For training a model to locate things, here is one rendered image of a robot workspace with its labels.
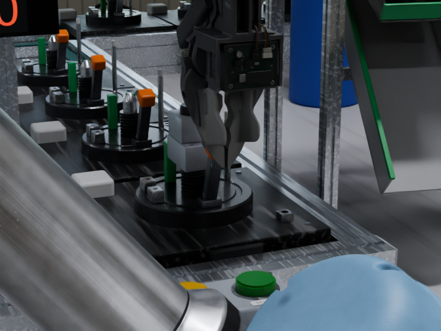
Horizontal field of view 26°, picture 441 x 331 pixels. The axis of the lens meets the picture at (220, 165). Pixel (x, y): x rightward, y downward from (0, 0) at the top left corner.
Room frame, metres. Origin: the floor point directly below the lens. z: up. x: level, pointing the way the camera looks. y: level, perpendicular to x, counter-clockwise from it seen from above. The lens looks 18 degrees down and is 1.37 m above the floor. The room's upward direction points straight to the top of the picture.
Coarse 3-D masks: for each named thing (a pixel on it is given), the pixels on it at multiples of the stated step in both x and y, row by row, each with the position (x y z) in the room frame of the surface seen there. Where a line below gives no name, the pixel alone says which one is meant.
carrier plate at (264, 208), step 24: (240, 168) 1.21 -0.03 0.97; (120, 192) 1.11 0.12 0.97; (264, 192) 1.11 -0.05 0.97; (120, 216) 1.03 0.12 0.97; (264, 216) 1.03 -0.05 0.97; (312, 216) 1.03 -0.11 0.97; (144, 240) 0.96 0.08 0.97; (168, 240) 0.96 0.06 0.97; (192, 240) 0.96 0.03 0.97; (216, 240) 0.96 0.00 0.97; (240, 240) 0.96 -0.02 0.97; (264, 240) 0.97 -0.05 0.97; (288, 240) 0.98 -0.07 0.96; (312, 240) 0.99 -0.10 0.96; (168, 264) 0.92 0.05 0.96; (192, 264) 0.93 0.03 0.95
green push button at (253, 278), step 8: (248, 272) 0.87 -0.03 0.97; (256, 272) 0.87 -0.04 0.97; (264, 272) 0.87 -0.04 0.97; (240, 280) 0.85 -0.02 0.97; (248, 280) 0.85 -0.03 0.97; (256, 280) 0.85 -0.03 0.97; (264, 280) 0.85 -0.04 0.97; (272, 280) 0.85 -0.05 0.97; (240, 288) 0.84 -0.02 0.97; (248, 288) 0.84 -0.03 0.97; (256, 288) 0.84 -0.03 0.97; (264, 288) 0.84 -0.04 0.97; (272, 288) 0.85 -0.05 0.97
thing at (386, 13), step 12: (372, 0) 1.10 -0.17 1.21; (384, 0) 1.07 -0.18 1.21; (396, 0) 1.12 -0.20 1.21; (408, 0) 1.12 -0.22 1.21; (420, 0) 1.12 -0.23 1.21; (432, 0) 1.12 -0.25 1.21; (384, 12) 1.07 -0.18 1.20; (396, 12) 1.07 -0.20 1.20; (408, 12) 1.08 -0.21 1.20; (420, 12) 1.08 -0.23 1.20; (432, 12) 1.08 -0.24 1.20
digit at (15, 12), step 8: (0, 0) 1.07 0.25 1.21; (8, 0) 1.08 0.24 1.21; (16, 0) 1.08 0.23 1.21; (24, 0) 1.08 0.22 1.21; (0, 8) 1.07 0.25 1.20; (8, 8) 1.08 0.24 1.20; (16, 8) 1.08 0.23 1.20; (24, 8) 1.08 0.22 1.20; (0, 16) 1.07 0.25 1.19; (8, 16) 1.08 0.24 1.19; (16, 16) 1.08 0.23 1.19; (24, 16) 1.08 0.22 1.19; (0, 24) 1.07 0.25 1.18; (8, 24) 1.08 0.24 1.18; (16, 24) 1.08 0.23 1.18; (24, 24) 1.08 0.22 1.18; (0, 32) 1.07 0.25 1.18; (8, 32) 1.08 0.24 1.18
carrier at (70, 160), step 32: (128, 96) 1.29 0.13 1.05; (160, 96) 1.34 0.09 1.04; (32, 128) 1.35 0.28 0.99; (64, 128) 1.34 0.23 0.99; (96, 128) 1.29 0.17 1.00; (128, 128) 1.28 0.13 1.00; (160, 128) 1.34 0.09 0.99; (64, 160) 1.24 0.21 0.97; (96, 160) 1.24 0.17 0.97; (128, 160) 1.23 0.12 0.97; (160, 160) 1.24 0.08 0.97
